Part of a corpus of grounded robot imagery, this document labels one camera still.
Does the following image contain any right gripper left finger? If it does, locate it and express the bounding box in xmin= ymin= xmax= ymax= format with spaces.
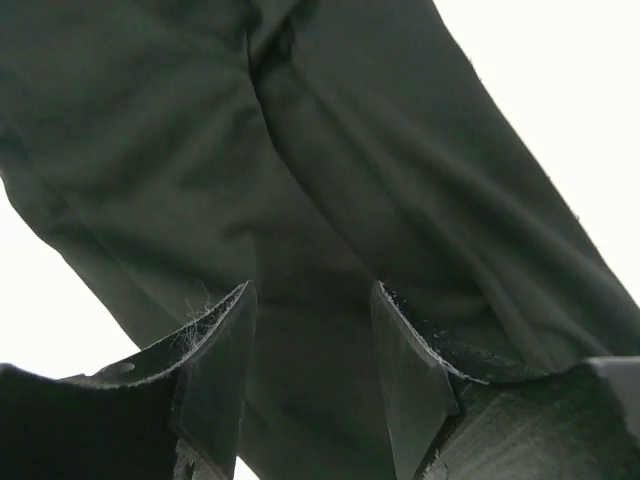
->
xmin=1 ymin=282 xmax=257 ymax=479

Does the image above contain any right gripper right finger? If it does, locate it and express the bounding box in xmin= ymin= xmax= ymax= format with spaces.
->
xmin=371 ymin=283 xmax=639 ymax=479

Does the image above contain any black t shirt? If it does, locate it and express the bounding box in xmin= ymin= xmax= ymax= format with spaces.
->
xmin=1 ymin=1 xmax=639 ymax=479

